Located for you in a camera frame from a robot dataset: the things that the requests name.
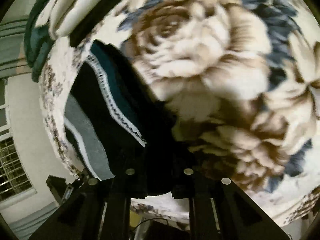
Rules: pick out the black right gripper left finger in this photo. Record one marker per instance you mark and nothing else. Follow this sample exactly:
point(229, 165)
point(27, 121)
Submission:
point(98, 210)

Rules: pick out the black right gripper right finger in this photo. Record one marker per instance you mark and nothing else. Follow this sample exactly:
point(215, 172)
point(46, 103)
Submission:
point(219, 209)

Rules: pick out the black grey striped small garment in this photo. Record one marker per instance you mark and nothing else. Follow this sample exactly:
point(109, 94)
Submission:
point(115, 126)

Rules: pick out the folded beige black clothes stack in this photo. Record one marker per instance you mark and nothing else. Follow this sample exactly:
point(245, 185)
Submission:
point(75, 19)

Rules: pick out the black stand near window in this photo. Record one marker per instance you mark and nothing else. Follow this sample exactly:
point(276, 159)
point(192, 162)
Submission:
point(59, 188)

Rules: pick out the barred window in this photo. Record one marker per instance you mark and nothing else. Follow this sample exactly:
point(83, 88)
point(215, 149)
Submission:
point(13, 179)

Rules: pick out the floral cream bed blanket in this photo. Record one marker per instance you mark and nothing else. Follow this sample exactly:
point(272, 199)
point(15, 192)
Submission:
point(240, 77)

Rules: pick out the grey striped curtain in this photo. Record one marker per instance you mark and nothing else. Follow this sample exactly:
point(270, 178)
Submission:
point(12, 57)

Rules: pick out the dark green pillow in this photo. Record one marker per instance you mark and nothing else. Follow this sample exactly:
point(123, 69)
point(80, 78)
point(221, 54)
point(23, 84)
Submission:
point(37, 42)

